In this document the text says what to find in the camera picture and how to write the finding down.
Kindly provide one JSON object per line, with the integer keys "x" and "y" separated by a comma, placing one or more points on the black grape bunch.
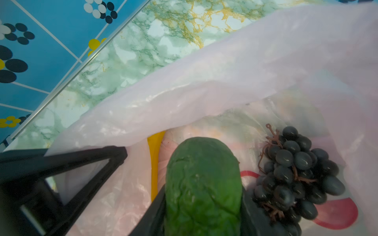
{"x": 295, "y": 180}

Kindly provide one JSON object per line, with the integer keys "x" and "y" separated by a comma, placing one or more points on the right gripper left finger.
{"x": 152, "y": 222}

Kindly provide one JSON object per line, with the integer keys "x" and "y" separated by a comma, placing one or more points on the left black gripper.
{"x": 29, "y": 207}

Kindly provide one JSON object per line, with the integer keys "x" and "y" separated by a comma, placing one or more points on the yellow banana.
{"x": 154, "y": 143}

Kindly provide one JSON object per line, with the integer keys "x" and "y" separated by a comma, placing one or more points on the pink plastic bag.
{"x": 312, "y": 67}

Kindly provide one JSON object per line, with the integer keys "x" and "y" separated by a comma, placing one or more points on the light green lime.
{"x": 203, "y": 190}

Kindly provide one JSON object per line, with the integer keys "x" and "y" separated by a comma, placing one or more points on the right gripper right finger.
{"x": 254, "y": 222}

